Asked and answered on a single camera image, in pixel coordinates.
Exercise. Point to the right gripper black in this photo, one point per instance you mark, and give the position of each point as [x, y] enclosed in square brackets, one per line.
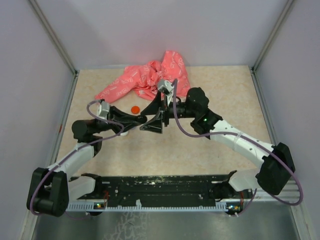
[155, 107]

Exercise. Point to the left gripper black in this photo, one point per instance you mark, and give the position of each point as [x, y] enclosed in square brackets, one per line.
[115, 114]

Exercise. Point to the black earbud charging case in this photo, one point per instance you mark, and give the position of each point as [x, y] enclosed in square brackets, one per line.
[142, 119]

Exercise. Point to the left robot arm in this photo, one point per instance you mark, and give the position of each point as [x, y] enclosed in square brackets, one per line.
[51, 188]

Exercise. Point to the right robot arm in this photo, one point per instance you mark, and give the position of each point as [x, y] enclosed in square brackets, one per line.
[273, 163]

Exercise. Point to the white earbud charging case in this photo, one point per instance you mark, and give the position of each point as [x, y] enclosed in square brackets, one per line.
[124, 133]

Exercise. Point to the orange earbud charging case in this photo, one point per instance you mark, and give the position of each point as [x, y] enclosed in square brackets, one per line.
[135, 110]

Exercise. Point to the pink printed cloth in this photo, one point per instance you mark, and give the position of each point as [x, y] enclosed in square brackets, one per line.
[143, 79]

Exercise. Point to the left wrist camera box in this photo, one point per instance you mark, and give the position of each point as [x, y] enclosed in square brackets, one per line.
[103, 109]

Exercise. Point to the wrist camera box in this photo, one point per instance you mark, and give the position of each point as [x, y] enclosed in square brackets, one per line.
[103, 109]
[165, 87]

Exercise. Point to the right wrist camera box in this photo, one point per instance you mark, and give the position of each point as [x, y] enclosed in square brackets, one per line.
[165, 87]

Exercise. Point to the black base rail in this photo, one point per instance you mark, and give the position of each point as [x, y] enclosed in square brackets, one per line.
[163, 191]

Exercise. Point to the left aluminium frame post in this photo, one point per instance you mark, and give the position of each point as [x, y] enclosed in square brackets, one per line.
[52, 35]

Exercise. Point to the aluminium frame post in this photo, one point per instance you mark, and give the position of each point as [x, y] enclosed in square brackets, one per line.
[273, 34]
[52, 35]

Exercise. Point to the white slotted cable duct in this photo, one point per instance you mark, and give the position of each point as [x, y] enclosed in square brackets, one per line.
[91, 206]

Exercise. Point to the right aluminium frame post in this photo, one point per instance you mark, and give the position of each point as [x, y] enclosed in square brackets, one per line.
[273, 34]

